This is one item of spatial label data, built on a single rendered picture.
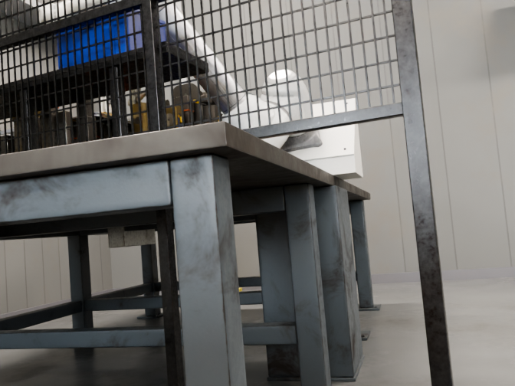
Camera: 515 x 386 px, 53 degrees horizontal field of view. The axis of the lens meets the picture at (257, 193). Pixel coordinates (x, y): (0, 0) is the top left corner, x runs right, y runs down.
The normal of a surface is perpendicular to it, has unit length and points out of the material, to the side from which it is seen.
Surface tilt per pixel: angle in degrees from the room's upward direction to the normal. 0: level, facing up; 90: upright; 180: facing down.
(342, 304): 90
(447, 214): 90
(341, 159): 90
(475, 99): 90
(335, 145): 45
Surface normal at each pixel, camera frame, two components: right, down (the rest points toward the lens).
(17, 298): 0.95, -0.10
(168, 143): -0.29, -0.04
